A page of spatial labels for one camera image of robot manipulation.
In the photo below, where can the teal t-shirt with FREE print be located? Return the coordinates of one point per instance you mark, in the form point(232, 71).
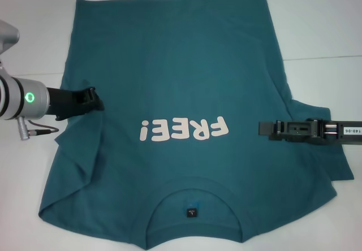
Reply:
point(181, 64)

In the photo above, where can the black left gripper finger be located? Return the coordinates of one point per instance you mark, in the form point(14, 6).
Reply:
point(85, 111)
point(92, 98)

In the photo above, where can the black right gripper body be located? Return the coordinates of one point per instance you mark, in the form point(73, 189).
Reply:
point(333, 138)

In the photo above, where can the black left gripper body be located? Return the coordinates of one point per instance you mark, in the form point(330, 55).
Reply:
point(60, 102)

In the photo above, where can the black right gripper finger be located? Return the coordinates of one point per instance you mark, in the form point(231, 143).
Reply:
point(266, 129)
point(294, 140)

